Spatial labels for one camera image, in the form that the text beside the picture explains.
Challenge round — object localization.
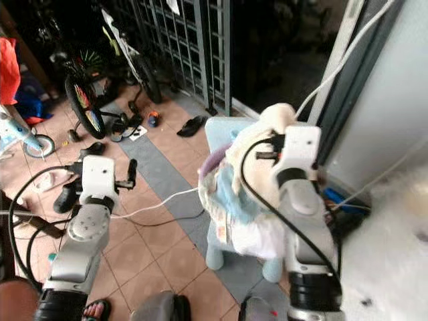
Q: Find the blue plastic item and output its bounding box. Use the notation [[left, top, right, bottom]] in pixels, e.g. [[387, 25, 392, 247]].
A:
[[322, 186, 370, 216]]

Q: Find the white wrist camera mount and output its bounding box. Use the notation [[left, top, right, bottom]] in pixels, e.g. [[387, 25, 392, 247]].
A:
[[276, 124, 322, 180], [80, 155, 119, 205]]

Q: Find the purple cloth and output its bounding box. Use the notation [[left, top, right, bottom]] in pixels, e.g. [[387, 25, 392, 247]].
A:
[[199, 142, 231, 178]]

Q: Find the dark grey door frame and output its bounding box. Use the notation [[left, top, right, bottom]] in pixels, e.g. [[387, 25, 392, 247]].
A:
[[311, 0, 409, 168]]

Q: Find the grey metal grille gate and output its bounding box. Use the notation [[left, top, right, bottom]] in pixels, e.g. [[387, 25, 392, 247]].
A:
[[107, 0, 235, 116]]

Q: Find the dark wooden furniture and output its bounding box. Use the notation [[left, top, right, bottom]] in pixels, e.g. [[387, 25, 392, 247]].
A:
[[0, 193, 19, 282]]

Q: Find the white paper sheet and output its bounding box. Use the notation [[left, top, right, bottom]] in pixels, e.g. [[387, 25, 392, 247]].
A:
[[128, 124, 148, 141]]

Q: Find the light blue plastic chair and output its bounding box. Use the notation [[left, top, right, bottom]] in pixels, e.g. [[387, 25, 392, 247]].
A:
[[203, 115, 287, 283]]

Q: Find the grey left robot leg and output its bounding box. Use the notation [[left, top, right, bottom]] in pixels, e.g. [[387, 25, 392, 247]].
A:
[[129, 290, 193, 321]]

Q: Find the white floor cable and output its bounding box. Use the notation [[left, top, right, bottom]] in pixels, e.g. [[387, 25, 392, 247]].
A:
[[112, 186, 201, 219]]

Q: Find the red cloth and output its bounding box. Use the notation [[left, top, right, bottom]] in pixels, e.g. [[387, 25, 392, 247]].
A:
[[0, 37, 21, 106]]

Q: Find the light blue toy tricycle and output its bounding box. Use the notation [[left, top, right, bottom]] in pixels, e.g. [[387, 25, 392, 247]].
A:
[[0, 107, 56, 160]]

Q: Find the white hanging cable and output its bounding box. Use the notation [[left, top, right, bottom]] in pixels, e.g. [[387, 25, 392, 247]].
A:
[[294, 0, 399, 120]]

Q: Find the black children's bicycle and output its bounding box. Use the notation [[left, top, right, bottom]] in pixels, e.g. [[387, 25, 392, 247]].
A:
[[50, 47, 128, 141]]

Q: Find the pink slipper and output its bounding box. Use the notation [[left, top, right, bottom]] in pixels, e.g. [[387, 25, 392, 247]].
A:
[[39, 169, 76, 193]]

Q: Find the light blue garment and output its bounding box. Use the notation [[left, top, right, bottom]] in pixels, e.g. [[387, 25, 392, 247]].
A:
[[217, 164, 248, 221]]

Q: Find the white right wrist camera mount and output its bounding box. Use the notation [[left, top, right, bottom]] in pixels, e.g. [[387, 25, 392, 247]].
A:
[[276, 124, 322, 180]]

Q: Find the dark blue cloth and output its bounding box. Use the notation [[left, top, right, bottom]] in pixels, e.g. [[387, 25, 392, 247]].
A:
[[15, 80, 54, 124]]

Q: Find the white washing machine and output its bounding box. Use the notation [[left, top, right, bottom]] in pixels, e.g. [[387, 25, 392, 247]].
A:
[[340, 160, 428, 321]]

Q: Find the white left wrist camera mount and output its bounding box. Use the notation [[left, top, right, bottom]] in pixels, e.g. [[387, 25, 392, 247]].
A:
[[80, 155, 119, 205]]

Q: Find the small blue orange shoe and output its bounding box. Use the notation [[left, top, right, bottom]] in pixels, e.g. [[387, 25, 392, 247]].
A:
[[146, 110, 161, 129]]

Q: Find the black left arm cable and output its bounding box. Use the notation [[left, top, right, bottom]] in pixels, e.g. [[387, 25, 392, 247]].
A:
[[7, 165, 84, 295]]

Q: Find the white printed garment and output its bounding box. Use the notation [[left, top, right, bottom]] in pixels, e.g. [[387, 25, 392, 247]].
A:
[[211, 211, 288, 261]]

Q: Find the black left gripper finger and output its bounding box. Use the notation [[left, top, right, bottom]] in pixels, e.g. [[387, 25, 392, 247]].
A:
[[119, 159, 138, 191]]

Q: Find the white children's bicycle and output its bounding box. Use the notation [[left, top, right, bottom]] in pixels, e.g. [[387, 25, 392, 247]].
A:
[[100, 7, 165, 106]]

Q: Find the person's bare knee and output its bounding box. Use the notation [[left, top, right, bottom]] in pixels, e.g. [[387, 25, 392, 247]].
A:
[[0, 278, 49, 321]]

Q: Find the cream fluffy cloth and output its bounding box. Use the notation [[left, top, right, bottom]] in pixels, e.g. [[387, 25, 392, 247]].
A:
[[224, 102, 300, 216]]

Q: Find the black clog shoe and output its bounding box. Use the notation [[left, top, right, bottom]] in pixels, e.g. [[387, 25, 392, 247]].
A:
[[52, 181, 84, 215]]

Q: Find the black sandal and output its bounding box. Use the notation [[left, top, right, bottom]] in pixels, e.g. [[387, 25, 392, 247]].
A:
[[176, 115, 208, 138]]

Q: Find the person's foot in sandal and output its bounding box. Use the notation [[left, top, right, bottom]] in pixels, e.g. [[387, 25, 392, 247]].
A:
[[82, 298, 113, 321]]

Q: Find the black and white shoe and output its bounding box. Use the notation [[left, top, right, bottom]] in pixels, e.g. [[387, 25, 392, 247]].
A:
[[107, 114, 131, 142]]

